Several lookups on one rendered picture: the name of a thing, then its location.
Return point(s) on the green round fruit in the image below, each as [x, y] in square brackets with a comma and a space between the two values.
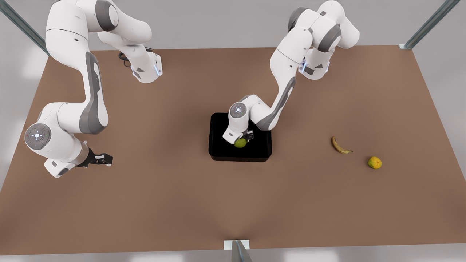
[240, 143]

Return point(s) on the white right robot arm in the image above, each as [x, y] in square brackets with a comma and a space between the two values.
[69, 112]

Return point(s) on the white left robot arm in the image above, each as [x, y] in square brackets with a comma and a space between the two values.
[287, 72]

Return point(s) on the black rectangular tray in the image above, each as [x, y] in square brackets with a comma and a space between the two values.
[255, 149]

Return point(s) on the yellow brown banana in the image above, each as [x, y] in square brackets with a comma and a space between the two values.
[339, 146]

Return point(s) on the yellow green mango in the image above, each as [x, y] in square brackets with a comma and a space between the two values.
[374, 162]

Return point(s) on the silver frame post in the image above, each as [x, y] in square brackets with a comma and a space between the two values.
[429, 23]
[22, 25]
[238, 251]

